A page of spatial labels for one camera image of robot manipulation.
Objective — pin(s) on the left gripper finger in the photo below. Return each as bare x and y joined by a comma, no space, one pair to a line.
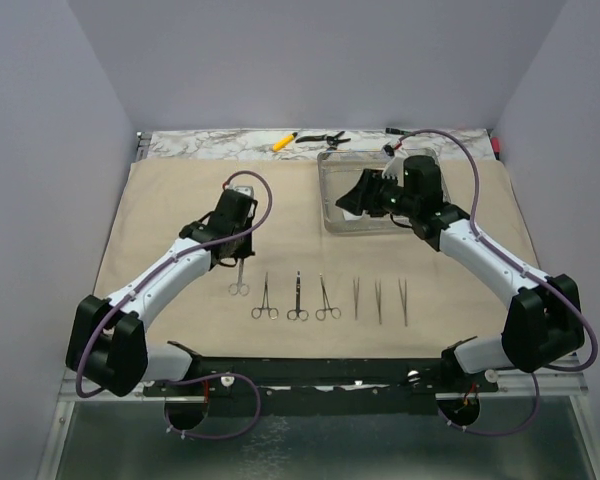
247,245
228,262

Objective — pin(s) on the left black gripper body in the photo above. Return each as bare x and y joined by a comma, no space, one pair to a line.
249,229

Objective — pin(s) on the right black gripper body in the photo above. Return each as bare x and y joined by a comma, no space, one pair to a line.
391,195

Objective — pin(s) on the steel surgical scissors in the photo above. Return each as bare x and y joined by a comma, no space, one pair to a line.
239,287

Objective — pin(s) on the wire mesh instrument tray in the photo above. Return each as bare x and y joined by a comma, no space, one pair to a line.
340,225

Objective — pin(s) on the steel hemostat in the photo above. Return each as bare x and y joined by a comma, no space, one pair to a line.
265,309

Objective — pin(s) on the steel tweezers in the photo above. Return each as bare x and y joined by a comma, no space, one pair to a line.
378,298
403,291
356,296

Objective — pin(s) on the beige surgical wrap cloth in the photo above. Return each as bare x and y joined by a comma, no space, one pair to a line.
446,303

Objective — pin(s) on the steel forceps clamp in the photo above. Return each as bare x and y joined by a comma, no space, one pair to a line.
297,312

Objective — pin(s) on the curved steel clamp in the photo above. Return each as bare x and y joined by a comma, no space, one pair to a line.
327,309

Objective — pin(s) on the white gauze pad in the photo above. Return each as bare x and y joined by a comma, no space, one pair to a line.
351,217

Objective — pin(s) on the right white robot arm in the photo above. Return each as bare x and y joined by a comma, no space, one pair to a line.
542,321

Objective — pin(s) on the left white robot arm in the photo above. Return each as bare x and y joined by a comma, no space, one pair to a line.
108,347

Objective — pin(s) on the green black marker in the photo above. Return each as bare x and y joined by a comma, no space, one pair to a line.
395,131

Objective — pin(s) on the yellow black marker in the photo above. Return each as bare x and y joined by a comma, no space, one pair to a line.
282,143

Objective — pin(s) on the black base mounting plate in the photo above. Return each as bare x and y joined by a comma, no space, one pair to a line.
239,401

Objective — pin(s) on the red marker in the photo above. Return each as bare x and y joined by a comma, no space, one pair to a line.
495,147

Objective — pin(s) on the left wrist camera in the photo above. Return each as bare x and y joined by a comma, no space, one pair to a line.
242,189

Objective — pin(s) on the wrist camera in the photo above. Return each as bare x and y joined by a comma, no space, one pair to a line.
394,166
242,189

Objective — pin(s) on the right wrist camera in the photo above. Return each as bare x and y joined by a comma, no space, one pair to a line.
394,166

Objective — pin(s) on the black handled pliers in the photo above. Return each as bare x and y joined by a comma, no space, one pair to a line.
332,141

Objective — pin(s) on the aluminium extrusion rail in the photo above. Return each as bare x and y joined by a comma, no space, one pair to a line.
540,375

